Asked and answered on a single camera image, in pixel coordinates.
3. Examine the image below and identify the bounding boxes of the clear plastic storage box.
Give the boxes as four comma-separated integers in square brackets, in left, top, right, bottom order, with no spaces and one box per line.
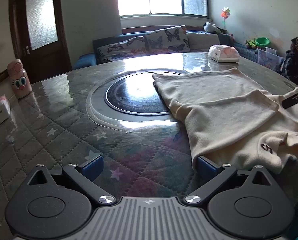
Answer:
[256,47,285,72]

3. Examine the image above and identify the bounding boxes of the panda plush toy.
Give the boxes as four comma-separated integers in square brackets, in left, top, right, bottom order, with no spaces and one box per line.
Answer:
[203,22,222,34]

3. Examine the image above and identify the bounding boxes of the grey sofa cushion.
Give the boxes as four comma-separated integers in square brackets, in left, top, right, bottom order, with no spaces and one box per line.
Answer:
[186,31,221,53]

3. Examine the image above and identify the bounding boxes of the butterfly print pillow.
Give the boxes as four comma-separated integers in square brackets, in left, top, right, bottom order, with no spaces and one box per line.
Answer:
[96,36,147,64]
[145,25,191,54]

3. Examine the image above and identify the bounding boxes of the pink cartoon bottle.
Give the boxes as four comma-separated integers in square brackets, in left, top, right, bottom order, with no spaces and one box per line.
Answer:
[7,59,32,99]

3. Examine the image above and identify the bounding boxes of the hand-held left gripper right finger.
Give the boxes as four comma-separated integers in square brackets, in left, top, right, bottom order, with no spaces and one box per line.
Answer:
[183,156,276,204]

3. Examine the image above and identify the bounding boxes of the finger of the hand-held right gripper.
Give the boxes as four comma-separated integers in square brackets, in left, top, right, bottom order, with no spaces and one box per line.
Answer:
[281,85,298,109]

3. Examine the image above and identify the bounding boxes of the cream knit garment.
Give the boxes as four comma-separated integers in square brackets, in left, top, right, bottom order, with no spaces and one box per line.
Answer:
[152,67,298,174]

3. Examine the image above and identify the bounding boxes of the dark wooden glass door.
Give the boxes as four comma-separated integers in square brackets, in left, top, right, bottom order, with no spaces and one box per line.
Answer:
[9,0,72,82]

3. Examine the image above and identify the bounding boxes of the green plastic basin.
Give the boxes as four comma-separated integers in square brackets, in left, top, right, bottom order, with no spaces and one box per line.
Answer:
[254,37,270,48]

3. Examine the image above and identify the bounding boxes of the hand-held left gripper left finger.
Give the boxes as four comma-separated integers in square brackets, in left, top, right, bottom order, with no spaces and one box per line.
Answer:
[27,155,115,204]

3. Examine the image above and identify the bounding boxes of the white pink tissue pack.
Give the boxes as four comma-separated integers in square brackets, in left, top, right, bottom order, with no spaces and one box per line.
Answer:
[208,44,240,63]

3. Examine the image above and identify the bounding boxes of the black round induction cooktop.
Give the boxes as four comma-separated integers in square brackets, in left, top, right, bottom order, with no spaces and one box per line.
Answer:
[105,71,175,116]

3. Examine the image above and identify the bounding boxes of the blue sofa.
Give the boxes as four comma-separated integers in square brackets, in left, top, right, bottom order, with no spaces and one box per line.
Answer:
[72,25,259,70]

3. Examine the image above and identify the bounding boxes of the colourful pinwheel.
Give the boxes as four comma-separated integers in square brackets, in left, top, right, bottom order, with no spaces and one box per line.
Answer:
[220,8,232,31]

